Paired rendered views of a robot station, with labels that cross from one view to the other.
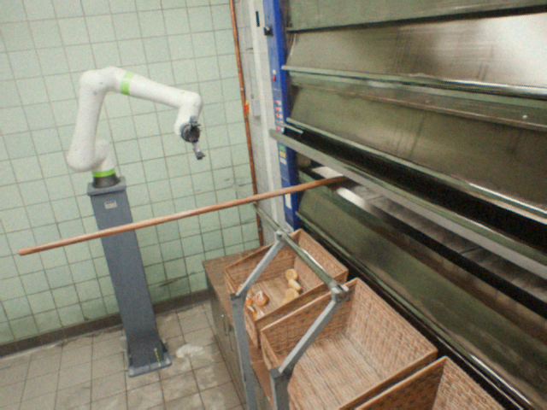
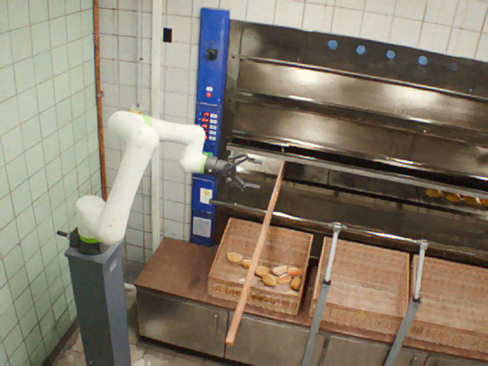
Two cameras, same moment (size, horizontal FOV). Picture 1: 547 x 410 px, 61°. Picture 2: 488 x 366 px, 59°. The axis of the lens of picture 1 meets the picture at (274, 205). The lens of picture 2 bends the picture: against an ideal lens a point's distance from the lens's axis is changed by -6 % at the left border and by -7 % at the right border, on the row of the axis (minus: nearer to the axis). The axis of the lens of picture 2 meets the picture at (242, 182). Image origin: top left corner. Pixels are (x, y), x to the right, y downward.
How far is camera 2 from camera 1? 2.42 m
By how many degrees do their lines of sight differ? 56
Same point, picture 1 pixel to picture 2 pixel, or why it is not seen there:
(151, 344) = not seen: outside the picture
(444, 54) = (444, 111)
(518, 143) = (476, 152)
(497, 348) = (448, 238)
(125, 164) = (20, 213)
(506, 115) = (476, 142)
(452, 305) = (419, 228)
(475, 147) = (454, 153)
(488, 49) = (471, 114)
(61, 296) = not seen: outside the picture
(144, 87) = (164, 130)
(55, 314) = not seen: outside the picture
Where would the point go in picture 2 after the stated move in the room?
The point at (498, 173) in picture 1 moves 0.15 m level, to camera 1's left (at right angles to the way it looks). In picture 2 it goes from (469, 166) to (466, 175)
